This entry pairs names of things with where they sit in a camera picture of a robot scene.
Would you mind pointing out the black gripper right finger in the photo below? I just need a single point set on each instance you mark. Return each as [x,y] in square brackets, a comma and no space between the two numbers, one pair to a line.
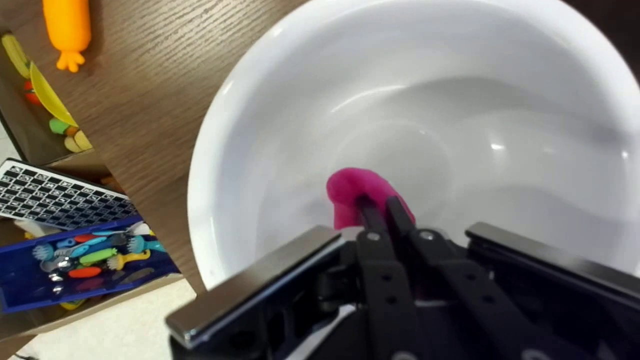
[508,334]

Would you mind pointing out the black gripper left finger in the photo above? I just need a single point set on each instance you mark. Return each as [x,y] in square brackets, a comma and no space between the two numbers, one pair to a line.
[386,293]

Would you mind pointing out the pink beetroot plushie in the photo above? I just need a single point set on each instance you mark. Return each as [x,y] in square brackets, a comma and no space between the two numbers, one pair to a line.
[348,184]

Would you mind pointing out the white bowl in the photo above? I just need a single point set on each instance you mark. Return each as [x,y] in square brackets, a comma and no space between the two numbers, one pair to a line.
[515,113]

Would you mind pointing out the cardboard box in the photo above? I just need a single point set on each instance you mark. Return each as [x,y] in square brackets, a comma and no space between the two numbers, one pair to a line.
[38,131]

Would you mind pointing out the blue tray of toys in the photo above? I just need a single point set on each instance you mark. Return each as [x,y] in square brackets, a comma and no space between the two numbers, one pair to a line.
[79,265]

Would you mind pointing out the patterned black white board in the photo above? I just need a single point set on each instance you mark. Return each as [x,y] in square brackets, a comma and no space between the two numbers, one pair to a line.
[30,192]

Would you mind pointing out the orange handled fork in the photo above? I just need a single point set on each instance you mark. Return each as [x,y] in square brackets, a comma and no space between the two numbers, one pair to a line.
[68,26]

